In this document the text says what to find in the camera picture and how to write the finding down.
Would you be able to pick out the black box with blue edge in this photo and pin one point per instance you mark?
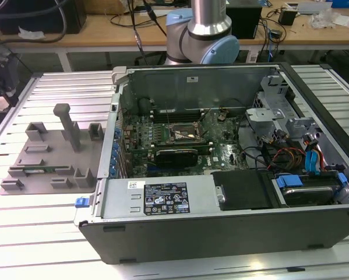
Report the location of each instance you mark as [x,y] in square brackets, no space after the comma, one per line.
[247,23]

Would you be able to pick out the white hanging tag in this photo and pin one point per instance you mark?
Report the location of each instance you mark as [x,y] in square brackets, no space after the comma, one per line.
[252,56]

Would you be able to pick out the small black adapter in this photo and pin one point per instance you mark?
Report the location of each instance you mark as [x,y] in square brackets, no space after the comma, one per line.
[276,34]

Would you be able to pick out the green motherboard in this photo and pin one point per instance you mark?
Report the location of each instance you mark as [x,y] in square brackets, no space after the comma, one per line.
[229,151]

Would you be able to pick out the crumpled white tissue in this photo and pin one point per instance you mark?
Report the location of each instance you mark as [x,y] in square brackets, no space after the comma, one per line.
[31,34]

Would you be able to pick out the grey parts rack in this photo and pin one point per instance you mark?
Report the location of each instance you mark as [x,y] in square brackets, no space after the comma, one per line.
[54,157]

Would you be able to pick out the grey plastic case latch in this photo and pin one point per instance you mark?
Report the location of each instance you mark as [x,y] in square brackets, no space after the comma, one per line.
[119,74]

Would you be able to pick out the large black box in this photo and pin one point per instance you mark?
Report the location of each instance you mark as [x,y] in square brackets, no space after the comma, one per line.
[40,23]

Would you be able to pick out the grey power supply unit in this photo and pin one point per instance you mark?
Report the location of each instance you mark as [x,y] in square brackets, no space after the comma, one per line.
[119,198]

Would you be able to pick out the wooden desk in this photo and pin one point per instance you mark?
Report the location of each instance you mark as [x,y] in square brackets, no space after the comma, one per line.
[75,38]

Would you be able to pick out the blue flat object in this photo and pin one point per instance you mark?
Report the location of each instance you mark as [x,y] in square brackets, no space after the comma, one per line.
[346,3]

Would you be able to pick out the small black cube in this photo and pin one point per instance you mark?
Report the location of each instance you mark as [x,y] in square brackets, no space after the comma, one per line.
[287,17]

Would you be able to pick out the hard disk in blue carrier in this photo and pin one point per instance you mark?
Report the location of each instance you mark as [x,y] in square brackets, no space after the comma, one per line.
[305,194]

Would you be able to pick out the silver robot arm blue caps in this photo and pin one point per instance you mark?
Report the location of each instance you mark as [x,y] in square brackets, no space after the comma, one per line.
[206,17]

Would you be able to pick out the open dark PC case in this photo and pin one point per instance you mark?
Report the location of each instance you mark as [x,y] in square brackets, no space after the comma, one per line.
[220,236]

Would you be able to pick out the silver metal drive cage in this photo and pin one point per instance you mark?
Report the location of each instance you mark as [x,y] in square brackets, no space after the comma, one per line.
[264,113]

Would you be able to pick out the round coin battery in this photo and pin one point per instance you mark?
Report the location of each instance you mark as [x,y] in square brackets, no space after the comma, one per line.
[220,118]

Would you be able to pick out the clear crumpled plastic bag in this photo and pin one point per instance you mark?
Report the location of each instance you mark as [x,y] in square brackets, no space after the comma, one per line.
[322,19]

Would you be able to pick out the blue plastic case latch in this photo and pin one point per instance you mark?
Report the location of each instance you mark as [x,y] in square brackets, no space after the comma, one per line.
[81,202]

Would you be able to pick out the blue expansion slot clip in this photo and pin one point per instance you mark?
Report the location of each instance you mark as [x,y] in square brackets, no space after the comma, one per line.
[113,171]
[114,161]
[115,152]
[116,134]
[116,143]

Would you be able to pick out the black graphics card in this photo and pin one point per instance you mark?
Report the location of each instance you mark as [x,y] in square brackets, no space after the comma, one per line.
[177,159]

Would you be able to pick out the white case wall sticker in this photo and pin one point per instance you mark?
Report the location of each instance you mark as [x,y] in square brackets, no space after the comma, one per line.
[192,80]

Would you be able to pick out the CPU socket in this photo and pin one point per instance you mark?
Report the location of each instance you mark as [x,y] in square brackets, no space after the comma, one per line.
[181,132]

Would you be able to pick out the RAM slot with black clips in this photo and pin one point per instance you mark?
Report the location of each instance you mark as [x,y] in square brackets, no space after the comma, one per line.
[162,114]
[162,119]
[203,147]

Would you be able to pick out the RAM slot with white clips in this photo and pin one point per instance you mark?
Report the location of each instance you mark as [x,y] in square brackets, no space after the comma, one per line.
[162,111]
[204,150]
[180,143]
[162,117]

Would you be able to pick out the green RAM stick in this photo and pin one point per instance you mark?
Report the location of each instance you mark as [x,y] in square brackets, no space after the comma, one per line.
[50,168]

